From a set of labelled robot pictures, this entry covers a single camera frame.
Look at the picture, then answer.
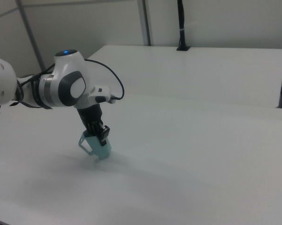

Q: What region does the black pole with base plate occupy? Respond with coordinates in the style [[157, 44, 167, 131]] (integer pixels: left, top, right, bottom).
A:
[[176, 0, 191, 52]]

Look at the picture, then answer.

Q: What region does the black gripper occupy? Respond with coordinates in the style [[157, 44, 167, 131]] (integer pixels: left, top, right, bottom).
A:
[[77, 105, 111, 148]]

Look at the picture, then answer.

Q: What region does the black cable on robot arm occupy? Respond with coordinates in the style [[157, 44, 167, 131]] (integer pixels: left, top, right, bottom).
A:
[[84, 58, 125, 100]]

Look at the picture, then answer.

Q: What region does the grey metal frame post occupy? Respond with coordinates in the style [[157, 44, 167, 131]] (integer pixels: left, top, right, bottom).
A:
[[137, 0, 153, 46], [15, 0, 47, 72]]

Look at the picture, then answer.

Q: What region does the white table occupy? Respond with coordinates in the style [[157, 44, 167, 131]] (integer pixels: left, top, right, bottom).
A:
[[86, 45, 282, 109]]

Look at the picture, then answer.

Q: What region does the teal angular cup with handle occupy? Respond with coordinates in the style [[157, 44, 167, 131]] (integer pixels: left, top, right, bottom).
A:
[[78, 130, 113, 161]]

